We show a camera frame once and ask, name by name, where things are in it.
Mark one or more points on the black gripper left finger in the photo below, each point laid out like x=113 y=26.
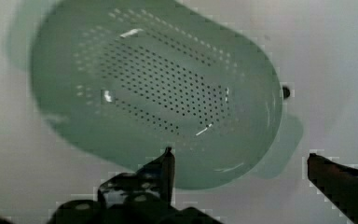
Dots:
x=155 y=177

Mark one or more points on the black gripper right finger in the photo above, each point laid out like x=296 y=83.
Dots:
x=337 y=182

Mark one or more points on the green plastic strainer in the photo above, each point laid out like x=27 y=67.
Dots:
x=125 y=79

